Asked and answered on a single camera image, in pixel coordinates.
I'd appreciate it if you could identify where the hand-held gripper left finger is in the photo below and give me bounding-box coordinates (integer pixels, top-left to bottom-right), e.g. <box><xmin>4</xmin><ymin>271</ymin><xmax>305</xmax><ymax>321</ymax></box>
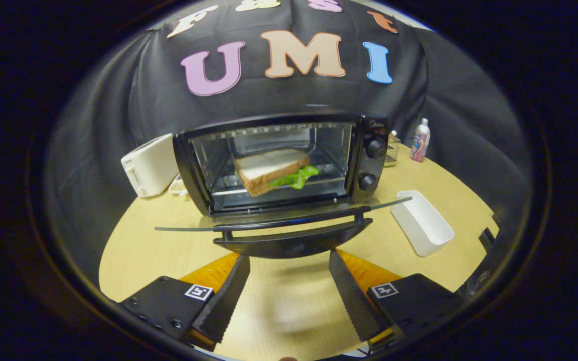
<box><xmin>118</xmin><ymin>252</ymin><xmax>251</xmax><ymax>351</ymax></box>

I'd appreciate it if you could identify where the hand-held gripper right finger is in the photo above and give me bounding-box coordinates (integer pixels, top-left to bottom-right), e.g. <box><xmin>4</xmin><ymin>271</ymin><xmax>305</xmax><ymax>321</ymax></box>
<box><xmin>328</xmin><ymin>248</ymin><xmax>463</xmax><ymax>351</ymax></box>

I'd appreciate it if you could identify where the black toaster oven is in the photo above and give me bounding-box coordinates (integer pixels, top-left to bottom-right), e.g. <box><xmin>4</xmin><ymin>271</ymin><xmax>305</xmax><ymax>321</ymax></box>
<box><xmin>155</xmin><ymin>111</ymin><xmax>413</xmax><ymax>259</ymax></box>

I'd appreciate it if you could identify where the toast sandwich with green lettuce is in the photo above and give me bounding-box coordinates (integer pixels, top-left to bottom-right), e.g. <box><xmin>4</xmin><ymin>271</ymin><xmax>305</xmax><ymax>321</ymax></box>
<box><xmin>233</xmin><ymin>148</ymin><xmax>321</xmax><ymax>197</ymax></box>

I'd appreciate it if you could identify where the white toaster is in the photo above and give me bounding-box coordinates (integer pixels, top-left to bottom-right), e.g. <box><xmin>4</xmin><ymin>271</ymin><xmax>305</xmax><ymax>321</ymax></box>
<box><xmin>120</xmin><ymin>133</ymin><xmax>180</xmax><ymax>198</ymax></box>

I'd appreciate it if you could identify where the white plastic tray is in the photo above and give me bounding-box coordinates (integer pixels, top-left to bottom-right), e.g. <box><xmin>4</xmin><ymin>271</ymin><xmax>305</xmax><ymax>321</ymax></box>
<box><xmin>390</xmin><ymin>190</ymin><xmax>455</xmax><ymax>257</ymax></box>

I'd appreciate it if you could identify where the small patterned dish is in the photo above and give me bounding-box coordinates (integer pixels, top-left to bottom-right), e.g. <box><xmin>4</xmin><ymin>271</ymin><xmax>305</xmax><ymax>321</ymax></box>
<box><xmin>168</xmin><ymin>174</ymin><xmax>189</xmax><ymax>197</ymax></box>

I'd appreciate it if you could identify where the small black table clamp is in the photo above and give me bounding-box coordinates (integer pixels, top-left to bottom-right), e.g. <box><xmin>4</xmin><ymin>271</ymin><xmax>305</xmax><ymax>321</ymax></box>
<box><xmin>479</xmin><ymin>226</ymin><xmax>500</xmax><ymax>252</ymax></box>

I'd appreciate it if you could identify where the white bottle with pink label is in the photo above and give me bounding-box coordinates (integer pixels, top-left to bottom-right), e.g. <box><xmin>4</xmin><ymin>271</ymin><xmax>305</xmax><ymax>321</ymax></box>
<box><xmin>410</xmin><ymin>118</ymin><xmax>431</xmax><ymax>163</ymax></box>

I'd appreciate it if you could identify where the black backdrop cloth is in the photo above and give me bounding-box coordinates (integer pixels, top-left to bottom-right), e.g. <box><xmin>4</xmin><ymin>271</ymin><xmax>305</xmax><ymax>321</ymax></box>
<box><xmin>43</xmin><ymin>0</ymin><xmax>533</xmax><ymax>301</ymax></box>

